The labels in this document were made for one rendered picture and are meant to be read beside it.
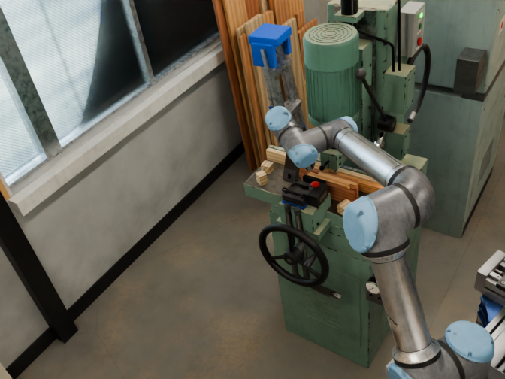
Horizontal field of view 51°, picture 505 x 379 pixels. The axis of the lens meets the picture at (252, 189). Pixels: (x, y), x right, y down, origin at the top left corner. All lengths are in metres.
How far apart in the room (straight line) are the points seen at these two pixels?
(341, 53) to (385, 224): 0.67
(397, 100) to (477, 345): 0.91
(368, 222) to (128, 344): 1.90
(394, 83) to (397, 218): 0.81
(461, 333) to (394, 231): 0.36
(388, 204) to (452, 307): 1.67
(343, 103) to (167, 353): 1.57
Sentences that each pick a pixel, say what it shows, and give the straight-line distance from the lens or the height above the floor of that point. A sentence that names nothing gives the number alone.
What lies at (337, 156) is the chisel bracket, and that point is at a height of 1.06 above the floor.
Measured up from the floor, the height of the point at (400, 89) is 1.25.
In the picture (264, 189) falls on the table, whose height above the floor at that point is 0.90.
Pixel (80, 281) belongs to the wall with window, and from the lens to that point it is 3.02.
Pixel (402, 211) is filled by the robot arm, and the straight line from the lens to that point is 1.24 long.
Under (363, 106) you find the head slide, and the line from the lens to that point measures 1.95.
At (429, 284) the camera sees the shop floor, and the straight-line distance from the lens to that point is 2.93.
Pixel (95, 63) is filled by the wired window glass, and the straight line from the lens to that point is 2.80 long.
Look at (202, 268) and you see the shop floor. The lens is 3.08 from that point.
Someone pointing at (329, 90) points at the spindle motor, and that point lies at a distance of 1.76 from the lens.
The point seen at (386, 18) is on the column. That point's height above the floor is 1.49.
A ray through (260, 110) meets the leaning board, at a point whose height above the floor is 0.48.
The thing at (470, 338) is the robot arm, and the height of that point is 1.05.
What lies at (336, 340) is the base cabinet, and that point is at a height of 0.11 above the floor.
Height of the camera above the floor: 2.22
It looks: 39 degrees down
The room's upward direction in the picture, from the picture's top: 9 degrees counter-clockwise
